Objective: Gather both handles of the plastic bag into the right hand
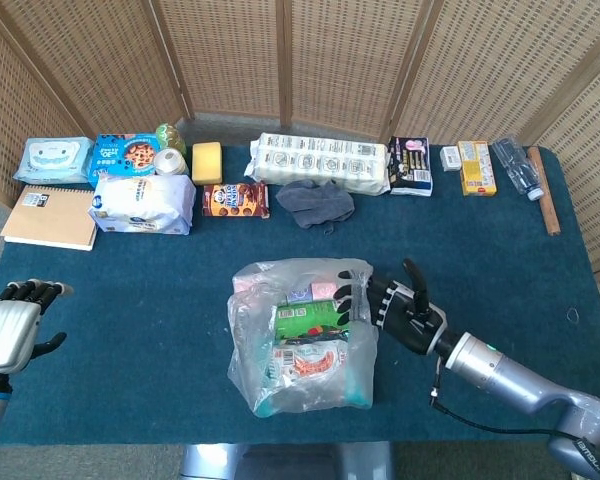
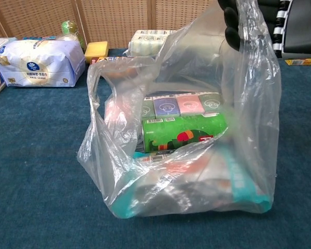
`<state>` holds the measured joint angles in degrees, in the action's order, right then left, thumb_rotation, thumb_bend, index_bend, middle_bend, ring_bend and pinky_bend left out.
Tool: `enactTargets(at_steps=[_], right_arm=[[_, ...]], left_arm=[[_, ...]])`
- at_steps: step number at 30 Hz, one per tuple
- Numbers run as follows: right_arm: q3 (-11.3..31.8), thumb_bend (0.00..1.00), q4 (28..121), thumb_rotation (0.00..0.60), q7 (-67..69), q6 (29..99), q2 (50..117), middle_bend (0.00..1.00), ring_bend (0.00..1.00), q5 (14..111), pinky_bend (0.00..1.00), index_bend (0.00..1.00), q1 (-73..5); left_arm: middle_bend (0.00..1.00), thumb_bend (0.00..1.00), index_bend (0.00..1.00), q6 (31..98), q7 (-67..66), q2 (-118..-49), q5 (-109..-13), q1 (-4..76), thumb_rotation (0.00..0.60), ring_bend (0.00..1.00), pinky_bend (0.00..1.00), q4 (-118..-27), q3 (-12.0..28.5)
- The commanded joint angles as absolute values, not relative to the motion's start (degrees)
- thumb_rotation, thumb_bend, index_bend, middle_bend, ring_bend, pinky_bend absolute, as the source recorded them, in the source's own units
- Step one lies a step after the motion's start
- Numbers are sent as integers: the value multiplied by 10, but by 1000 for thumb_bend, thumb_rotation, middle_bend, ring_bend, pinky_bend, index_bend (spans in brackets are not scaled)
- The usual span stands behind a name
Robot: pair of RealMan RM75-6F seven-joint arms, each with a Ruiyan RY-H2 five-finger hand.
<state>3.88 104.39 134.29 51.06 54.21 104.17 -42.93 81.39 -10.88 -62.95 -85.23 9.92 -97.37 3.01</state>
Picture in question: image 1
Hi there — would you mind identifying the white toilet paper pack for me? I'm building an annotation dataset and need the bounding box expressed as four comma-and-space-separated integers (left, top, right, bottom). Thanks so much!
243, 132, 392, 197

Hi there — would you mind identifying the brown chocolate biscuit box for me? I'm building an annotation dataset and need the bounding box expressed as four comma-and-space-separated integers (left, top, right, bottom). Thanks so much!
202, 182, 271, 220

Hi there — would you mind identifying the blue cookie box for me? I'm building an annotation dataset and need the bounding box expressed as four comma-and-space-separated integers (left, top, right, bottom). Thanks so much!
87, 132, 161, 187

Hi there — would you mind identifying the yellow cardboard box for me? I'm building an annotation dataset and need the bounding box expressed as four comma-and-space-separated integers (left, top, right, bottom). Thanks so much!
457, 140, 498, 198

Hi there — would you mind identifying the yellow sponge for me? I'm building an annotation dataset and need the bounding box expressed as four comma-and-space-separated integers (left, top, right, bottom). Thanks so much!
191, 141, 225, 186

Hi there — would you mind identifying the teal orange white snack packet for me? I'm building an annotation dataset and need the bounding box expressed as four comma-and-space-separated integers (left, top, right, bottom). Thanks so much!
257, 342, 375, 411

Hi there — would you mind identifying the green snack package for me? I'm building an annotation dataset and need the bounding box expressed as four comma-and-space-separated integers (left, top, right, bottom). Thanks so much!
274, 301, 351, 344

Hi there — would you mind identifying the rattan folding screen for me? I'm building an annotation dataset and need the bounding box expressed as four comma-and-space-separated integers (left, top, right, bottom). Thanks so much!
0, 0, 600, 351

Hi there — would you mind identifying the pink pastel tissue multipack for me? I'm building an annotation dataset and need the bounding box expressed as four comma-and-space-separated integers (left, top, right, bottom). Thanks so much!
233, 276, 339, 305

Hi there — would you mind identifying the clear plastic water bottle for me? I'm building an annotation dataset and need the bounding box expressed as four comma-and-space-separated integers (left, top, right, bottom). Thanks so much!
490, 136, 546, 202

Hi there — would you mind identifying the small white box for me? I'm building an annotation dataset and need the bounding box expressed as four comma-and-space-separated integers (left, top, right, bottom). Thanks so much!
439, 145, 464, 173

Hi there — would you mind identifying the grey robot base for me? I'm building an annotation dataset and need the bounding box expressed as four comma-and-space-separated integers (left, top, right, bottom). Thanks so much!
179, 442, 396, 480

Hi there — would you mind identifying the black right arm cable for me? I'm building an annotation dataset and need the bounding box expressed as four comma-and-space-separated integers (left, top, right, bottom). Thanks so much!
428, 352, 586, 444

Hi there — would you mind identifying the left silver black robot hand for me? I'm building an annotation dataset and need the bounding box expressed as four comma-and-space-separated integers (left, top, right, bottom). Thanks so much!
0, 279, 75, 376

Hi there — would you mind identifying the clear plastic shopping bag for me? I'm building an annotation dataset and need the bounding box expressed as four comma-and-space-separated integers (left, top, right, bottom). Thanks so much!
226, 257, 380, 419

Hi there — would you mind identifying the white tape roll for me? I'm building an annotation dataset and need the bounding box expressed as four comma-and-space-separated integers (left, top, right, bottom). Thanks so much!
153, 147, 190, 177

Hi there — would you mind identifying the white lilac tissue pack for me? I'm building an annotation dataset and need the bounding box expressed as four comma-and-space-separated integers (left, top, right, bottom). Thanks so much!
88, 173, 197, 236

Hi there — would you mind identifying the grey cloth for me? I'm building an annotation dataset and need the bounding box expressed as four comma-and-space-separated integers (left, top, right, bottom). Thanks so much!
275, 179, 356, 236

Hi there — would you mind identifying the light blue wet wipes pack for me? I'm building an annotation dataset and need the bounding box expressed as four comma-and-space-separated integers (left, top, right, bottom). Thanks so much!
13, 136, 95, 185

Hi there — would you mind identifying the brown spiral notebook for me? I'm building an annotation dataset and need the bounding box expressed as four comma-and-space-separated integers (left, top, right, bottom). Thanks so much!
0, 183, 99, 252

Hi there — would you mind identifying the wooden stick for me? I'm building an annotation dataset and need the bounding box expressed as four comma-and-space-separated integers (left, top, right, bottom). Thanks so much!
526, 146, 563, 236

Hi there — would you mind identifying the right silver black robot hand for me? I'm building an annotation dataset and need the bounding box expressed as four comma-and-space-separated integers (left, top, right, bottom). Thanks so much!
332, 258, 449, 357

